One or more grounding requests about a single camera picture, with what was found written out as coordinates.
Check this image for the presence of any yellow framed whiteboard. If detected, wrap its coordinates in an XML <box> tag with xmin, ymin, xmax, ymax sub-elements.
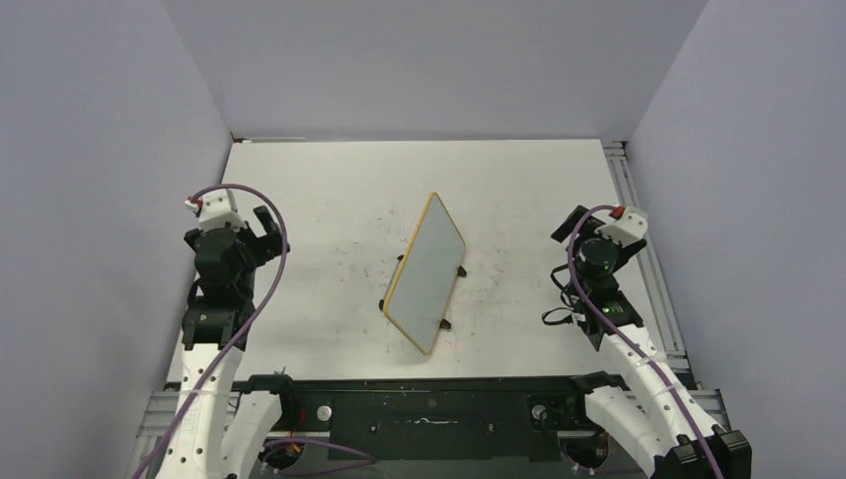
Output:
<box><xmin>379</xmin><ymin>193</ymin><xmax>467</xmax><ymax>355</ymax></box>

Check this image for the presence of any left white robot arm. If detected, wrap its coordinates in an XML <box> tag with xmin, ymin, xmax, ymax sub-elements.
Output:
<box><xmin>157</xmin><ymin>207</ymin><xmax>297</xmax><ymax>478</ymax></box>

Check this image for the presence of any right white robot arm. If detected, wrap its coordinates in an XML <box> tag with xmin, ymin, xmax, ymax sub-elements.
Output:
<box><xmin>551</xmin><ymin>205</ymin><xmax>752</xmax><ymax>478</ymax></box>

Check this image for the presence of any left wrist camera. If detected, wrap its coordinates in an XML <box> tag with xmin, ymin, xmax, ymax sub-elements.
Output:
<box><xmin>185</xmin><ymin>189</ymin><xmax>246</xmax><ymax>232</ymax></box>

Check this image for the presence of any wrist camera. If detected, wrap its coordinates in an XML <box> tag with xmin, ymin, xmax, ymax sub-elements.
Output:
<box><xmin>595</xmin><ymin>206</ymin><xmax>648</xmax><ymax>247</ymax></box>
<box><xmin>185</xmin><ymin>189</ymin><xmax>246</xmax><ymax>232</ymax></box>

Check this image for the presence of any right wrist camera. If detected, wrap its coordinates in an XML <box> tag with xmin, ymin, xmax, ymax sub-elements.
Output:
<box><xmin>595</xmin><ymin>206</ymin><xmax>648</xmax><ymax>247</ymax></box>

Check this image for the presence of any aluminium rail frame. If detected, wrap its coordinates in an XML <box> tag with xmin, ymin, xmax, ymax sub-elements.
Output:
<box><xmin>602</xmin><ymin>141</ymin><xmax>730</xmax><ymax>428</ymax></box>

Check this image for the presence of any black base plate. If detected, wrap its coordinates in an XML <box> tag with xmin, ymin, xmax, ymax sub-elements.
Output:
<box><xmin>269</xmin><ymin>376</ymin><xmax>614</xmax><ymax>465</ymax></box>

